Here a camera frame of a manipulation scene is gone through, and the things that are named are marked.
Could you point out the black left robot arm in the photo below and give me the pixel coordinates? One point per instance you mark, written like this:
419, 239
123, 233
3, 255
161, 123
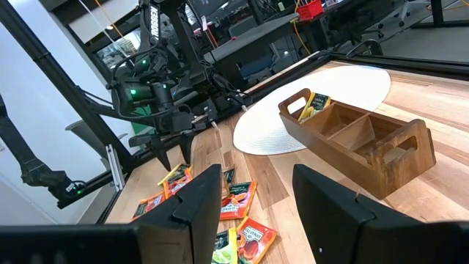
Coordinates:
161, 91

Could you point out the grey chair backrest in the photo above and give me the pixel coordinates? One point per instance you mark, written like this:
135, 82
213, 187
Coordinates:
86, 135

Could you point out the foil tea packet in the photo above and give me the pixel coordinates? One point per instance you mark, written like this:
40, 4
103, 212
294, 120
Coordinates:
229, 176

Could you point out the grey side table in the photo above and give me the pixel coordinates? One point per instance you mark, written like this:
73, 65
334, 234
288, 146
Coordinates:
253, 36

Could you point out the white round woven placemat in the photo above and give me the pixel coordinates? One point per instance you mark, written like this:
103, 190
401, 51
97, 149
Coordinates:
267, 128

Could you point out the black rig frame post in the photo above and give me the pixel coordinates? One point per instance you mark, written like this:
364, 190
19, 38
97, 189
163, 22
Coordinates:
60, 78

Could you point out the black bent metal bar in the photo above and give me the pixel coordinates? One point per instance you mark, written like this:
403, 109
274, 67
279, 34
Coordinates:
33, 168

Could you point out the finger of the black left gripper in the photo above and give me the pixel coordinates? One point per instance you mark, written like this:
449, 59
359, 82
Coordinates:
187, 146
161, 150

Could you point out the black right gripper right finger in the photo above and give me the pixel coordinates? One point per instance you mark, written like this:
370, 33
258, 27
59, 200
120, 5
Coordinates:
337, 227

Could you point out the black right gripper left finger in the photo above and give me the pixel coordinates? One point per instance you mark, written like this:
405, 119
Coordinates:
198, 220

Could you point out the red plastic basket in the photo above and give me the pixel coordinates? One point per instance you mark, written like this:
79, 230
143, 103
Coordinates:
309, 10

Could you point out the silver aluminium bracket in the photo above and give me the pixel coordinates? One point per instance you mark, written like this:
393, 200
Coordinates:
115, 168

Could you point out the black rolling office chair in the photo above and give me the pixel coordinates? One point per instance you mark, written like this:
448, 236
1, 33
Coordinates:
351, 22

